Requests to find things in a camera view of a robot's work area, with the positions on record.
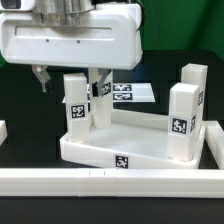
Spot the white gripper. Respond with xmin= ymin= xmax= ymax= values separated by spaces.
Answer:
xmin=0 ymin=3 xmax=143 ymax=97

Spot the white desk top tray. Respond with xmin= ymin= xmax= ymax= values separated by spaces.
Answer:
xmin=60 ymin=109 xmax=206 ymax=169

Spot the white left fence block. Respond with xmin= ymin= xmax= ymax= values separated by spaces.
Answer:
xmin=0 ymin=120 xmax=7 ymax=146

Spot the white fence block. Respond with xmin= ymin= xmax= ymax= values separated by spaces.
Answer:
xmin=205 ymin=121 xmax=224 ymax=170
xmin=0 ymin=120 xmax=7 ymax=146

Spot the white right fence block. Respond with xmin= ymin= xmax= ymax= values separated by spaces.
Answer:
xmin=205 ymin=121 xmax=224 ymax=170

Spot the white marker base plate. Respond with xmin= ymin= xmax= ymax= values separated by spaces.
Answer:
xmin=62 ymin=82 xmax=156 ymax=104

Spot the white front fence rail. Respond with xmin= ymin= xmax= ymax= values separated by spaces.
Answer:
xmin=0 ymin=168 xmax=224 ymax=198

